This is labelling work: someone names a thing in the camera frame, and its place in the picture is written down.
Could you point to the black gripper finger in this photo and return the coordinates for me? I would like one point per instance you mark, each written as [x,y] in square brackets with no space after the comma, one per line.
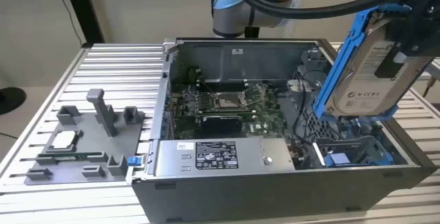
[390,65]

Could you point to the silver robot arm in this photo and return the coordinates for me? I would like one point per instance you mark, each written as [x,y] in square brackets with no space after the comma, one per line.
[234,15]

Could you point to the grey metal disk bay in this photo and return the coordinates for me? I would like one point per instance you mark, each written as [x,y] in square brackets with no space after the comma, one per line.
[303,121]

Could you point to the green motherboard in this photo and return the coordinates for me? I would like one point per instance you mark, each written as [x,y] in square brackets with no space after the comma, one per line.
[266,117]

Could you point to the CPU socket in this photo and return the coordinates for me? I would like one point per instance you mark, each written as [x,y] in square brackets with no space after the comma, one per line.
[229,100]

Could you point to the silver power supply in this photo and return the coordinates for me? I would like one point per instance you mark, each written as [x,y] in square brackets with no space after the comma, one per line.
[247,167]

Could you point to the black PC case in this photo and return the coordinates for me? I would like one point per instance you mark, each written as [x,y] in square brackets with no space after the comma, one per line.
[241,200]

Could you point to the blue case latch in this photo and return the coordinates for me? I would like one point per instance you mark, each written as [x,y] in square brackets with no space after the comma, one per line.
[134,161]

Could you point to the grey parts rack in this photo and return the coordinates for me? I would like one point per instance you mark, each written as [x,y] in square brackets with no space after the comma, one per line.
[86,128]

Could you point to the silver CPU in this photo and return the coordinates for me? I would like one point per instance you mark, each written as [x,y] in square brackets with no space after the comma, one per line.
[65,140]

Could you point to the green RAM stick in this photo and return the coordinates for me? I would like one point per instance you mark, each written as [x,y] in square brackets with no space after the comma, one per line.
[69,155]

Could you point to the black round base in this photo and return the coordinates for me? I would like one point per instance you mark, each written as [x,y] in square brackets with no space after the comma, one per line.
[13,100]

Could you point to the black upright post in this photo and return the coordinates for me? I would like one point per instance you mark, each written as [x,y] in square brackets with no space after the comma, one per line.
[86,10]

